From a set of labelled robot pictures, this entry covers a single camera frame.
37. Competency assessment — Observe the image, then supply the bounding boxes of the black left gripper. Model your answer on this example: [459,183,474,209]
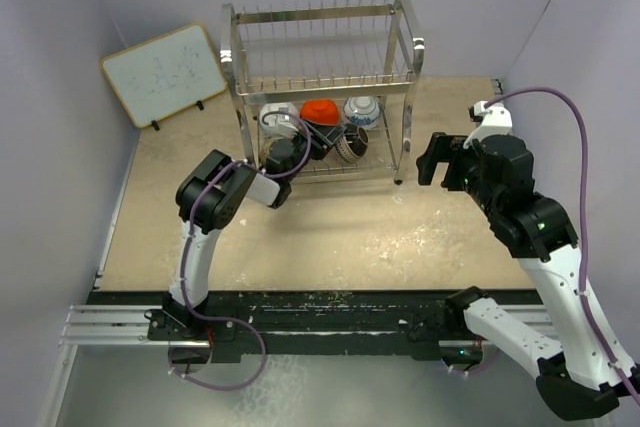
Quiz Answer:
[284,118,344,183]

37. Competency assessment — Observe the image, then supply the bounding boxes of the orange plastic bowl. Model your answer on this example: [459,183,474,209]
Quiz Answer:
[300,99,341,125]

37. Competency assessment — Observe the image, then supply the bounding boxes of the brown beige bowl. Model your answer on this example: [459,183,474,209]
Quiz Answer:
[335,123,369,164]

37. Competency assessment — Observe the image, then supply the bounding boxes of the blue white patterned bowl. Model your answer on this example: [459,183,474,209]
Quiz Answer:
[342,96,381,130]

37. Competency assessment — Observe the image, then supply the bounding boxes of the white ceramic bowl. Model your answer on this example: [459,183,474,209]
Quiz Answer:
[258,102,299,139]

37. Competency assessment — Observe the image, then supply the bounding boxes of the black glossy bowl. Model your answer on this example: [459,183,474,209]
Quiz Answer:
[259,138,273,167]

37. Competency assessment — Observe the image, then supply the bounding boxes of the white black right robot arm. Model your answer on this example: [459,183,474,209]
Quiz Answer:
[416,132,639,421]

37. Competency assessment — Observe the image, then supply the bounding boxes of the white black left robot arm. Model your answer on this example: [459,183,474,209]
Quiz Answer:
[162,121,347,339]

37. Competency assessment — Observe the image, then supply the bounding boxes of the stainless steel dish rack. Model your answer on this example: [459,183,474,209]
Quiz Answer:
[219,0,426,185]

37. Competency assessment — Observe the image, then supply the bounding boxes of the small framed whiteboard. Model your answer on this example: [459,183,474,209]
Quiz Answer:
[100,23,227,129]

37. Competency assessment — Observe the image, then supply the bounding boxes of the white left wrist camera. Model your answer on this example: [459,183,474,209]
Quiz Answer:
[260,111,298,137]

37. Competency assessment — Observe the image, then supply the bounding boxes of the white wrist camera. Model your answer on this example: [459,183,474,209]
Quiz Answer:
[463,101,513,149]
[260,111,298,137]

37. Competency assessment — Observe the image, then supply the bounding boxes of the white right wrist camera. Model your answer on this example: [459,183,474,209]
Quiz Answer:
[463,101,513,149]

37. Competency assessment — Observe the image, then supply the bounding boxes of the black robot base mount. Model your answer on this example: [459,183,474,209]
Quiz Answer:
[87,290,490,363]

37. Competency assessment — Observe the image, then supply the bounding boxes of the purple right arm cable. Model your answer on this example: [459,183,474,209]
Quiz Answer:
[484,86,640,406]

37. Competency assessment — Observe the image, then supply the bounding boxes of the aluminium extrusion rail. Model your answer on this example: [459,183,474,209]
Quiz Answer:
[59,305,208,347]

